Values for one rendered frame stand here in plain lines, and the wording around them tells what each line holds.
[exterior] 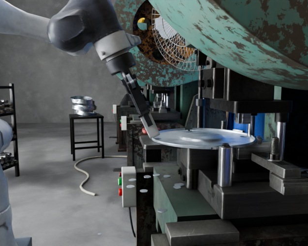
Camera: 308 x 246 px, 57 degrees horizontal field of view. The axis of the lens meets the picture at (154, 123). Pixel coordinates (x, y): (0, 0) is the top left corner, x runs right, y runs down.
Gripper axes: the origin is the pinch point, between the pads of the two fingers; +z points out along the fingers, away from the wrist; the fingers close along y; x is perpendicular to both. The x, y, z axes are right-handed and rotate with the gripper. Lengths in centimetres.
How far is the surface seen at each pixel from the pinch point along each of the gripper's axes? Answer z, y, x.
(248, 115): 9.0, 3.5, 26.0
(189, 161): 12.6, 5.3, 5.1
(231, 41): -13.4, 41.9, 10.6
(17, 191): 37, -182, -117
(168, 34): -26, -88, 39
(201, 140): 8.4, 6.4, 10.2
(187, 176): 16.3, 4.9, 3.0
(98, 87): -18, -661, -24
